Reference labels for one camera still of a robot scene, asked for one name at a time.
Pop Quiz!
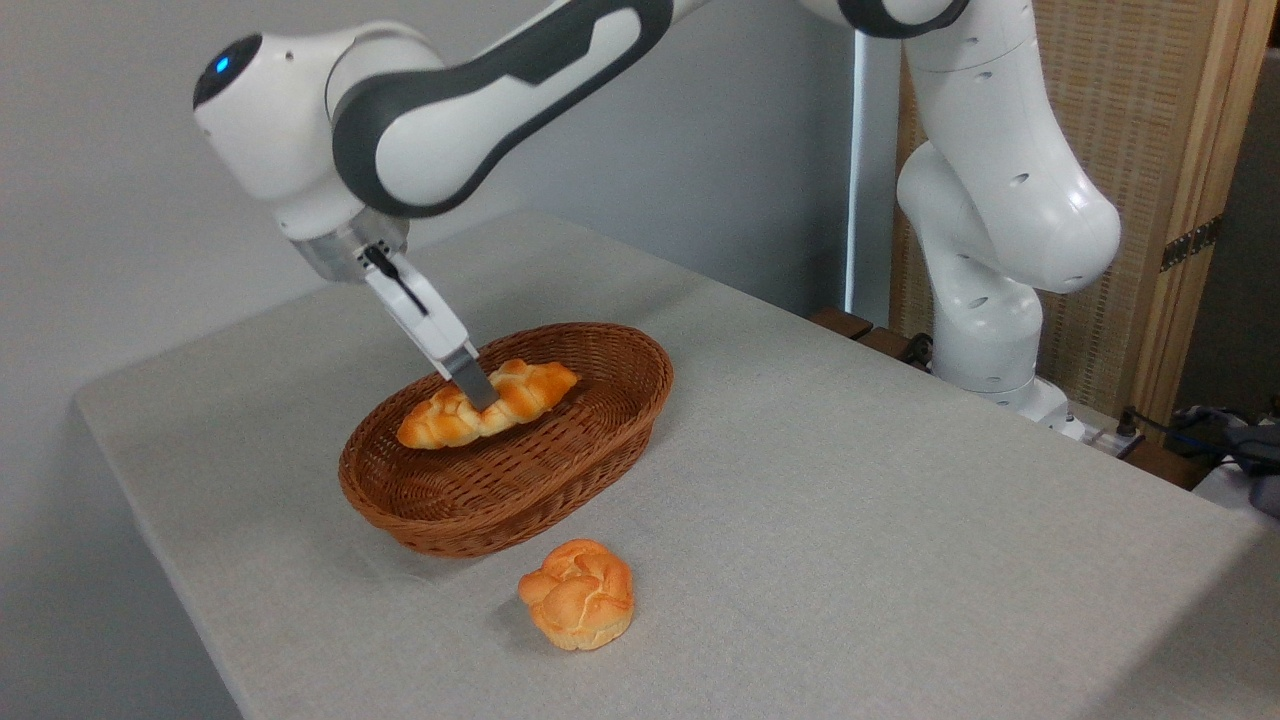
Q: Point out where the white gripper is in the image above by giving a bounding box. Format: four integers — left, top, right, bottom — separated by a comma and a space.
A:
360, 250, 502, 413

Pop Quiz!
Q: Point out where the long braided bread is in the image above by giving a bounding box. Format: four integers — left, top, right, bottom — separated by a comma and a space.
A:
397, 358, 581, 450

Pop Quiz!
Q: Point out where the round knotted bread roll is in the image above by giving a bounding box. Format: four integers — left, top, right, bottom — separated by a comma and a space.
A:
517, 539, 636, 652

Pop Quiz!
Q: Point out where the brown wicker basket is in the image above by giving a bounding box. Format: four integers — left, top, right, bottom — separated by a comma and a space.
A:
338, 322, 675, 558

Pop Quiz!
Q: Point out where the grey tablecloth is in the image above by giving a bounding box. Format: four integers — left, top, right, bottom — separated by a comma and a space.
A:
75, 208, 1280, 720

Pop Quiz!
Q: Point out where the white power strip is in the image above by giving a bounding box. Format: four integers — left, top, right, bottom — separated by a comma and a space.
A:
1083, 420, 1147, 461

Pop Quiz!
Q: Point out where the metal screen hinge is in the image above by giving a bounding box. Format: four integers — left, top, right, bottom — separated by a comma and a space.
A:
1160, 215, 1223, 273

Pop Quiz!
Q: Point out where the wooden rattan folding screen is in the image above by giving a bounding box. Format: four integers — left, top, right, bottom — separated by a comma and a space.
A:
890, 0, 1280, 433

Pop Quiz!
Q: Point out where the white box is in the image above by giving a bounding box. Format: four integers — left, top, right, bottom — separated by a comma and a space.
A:
1192, 463, 1280, 533

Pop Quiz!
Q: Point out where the dark grey bag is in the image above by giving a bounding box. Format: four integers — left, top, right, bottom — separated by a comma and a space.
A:
1170, 403, 1280, 518

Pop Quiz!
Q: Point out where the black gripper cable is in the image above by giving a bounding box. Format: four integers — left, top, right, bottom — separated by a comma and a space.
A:
362, 243, 432, 319

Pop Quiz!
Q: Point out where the white vertical post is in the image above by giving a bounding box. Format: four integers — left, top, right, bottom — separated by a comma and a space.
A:
845, 28, 906, 327

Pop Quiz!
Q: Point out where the black power cable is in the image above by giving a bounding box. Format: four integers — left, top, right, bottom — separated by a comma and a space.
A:
1116, 405, 1280, 471

